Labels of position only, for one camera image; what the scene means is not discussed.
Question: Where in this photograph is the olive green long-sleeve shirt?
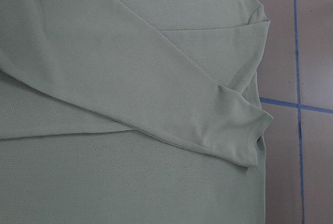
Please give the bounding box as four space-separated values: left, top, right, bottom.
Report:
1 0 273 223

